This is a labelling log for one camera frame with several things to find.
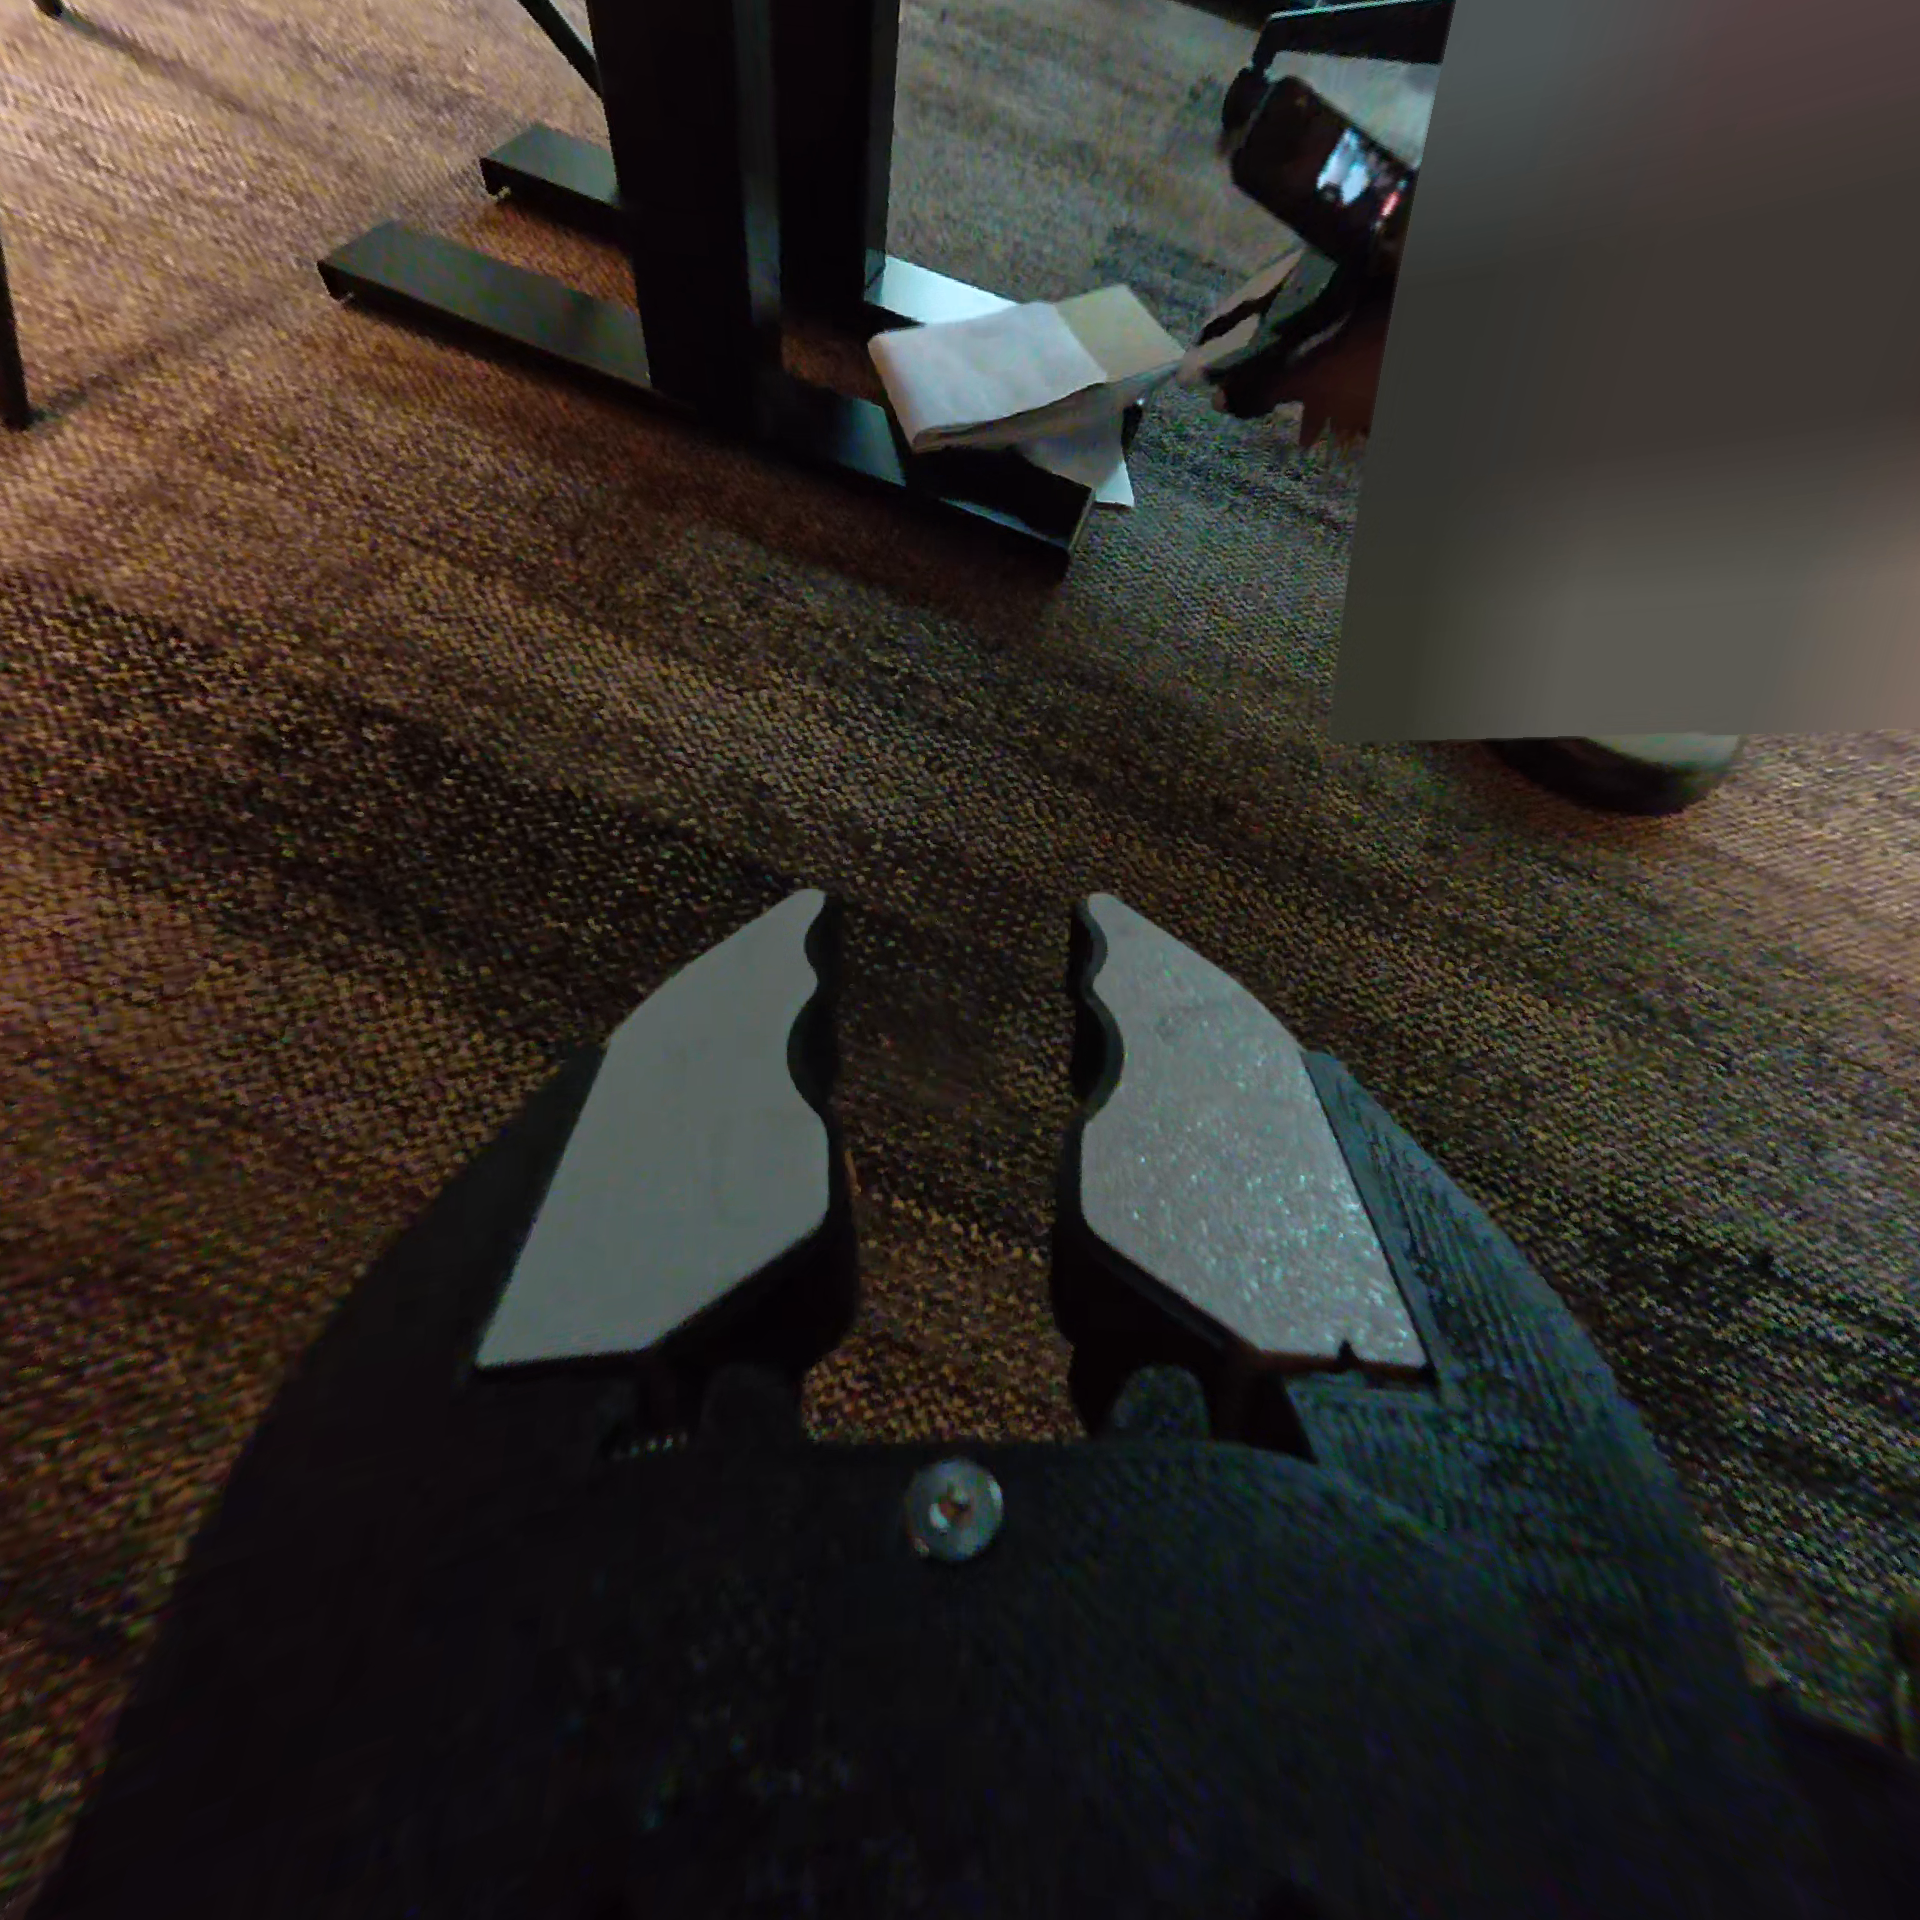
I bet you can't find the person's right hand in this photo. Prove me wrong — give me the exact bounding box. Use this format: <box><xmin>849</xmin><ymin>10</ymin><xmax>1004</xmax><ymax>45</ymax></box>
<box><xmin>1287</xmin><ymin>295</ymin><xmax>1394</xmax><ymax>455</ymax></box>

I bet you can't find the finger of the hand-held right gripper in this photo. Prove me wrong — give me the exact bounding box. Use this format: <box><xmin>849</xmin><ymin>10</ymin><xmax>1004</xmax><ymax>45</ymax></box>
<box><xmin>1175</xmin><ymin>243</ymin><xmax>1335</xmax><ymax>390</ymax></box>

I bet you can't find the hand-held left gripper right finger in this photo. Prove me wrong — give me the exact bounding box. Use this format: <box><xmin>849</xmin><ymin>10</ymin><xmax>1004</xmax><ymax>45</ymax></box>
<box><xmin>1049</xmin><ymin>891</ymin><xmax>1429</xmax><ymax>1374</ymax></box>

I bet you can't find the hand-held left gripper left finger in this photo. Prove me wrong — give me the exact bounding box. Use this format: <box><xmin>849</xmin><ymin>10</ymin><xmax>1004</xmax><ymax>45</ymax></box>
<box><xmin>476</xmin><ymin>889</ymin><xmax>859</xmax><ymax>1374</ymax></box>

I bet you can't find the folded white paper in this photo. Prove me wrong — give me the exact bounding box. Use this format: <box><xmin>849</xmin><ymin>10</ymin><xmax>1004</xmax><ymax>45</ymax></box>
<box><xmin>866</xmin><ymin>285</ymin><xmax>1190</xmax><ymax>515</ymax></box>

